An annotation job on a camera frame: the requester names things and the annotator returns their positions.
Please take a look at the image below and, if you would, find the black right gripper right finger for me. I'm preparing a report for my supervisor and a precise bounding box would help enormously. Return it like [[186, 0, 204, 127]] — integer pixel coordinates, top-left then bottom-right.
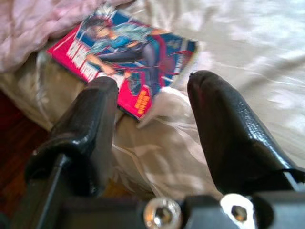
[[187, 70, 305, 195]]

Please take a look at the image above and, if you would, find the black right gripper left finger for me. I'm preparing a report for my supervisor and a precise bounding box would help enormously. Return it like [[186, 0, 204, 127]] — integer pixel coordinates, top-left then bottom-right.
[[23, 76, 119, 198]]

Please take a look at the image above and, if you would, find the colourful manga comic book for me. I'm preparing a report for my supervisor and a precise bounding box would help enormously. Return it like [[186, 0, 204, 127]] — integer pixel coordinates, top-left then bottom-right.
[[46, 4, 201, 121]]

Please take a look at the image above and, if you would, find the beige floral bed cover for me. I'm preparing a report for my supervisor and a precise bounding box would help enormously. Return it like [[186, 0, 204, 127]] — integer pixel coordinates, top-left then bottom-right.
[[0, 0, 305, 201]]

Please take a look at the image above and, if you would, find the pink cartoon print blanket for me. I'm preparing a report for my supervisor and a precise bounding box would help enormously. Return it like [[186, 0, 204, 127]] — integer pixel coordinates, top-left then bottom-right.
[[0, 0, 134, 72]]

